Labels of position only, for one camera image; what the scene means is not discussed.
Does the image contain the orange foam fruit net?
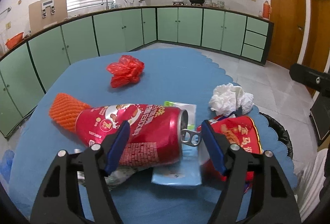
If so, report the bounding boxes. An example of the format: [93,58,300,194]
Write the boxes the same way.
[49,93,91,133]

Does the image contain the red crushed drink can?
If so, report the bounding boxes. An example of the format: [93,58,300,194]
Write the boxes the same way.
[75,103,189,167]

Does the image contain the black trash bin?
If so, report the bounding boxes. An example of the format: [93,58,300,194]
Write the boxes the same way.
[259,112,293,159]

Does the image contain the green lower kitchen cabinets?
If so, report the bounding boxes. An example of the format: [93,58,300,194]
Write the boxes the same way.
[1,6,274,137]

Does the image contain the blue plastic bag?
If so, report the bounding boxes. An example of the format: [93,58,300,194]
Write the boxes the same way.
[1,149,15,183]

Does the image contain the red paper cup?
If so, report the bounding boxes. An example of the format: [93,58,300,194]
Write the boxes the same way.
[198,114,263,182]

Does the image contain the orange thermos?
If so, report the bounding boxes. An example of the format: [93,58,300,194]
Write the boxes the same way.
[262,1,271,20]

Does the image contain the brown wooden door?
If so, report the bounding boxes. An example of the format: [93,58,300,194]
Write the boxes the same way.
[267,0,306,69]

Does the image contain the white crumpled tissue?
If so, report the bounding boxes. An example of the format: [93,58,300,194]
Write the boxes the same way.
[209,83,254,116]

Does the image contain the red crumpled plastic bag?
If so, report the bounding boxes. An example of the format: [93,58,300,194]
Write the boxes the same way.
[106,55,145,88]

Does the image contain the black wok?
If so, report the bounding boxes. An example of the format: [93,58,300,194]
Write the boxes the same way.
[189,0,205,6]

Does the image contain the white cooking pot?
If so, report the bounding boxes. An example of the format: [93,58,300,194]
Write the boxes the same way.
[172,0,185,6]

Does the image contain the orange basin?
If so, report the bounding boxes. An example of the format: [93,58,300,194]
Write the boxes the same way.
[6,32,24,50]

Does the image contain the cardboard box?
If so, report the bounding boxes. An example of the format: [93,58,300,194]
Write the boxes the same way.
[28,0,68,34]

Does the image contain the chrome sink faucet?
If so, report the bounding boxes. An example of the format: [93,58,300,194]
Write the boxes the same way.
[101,0,109,10]

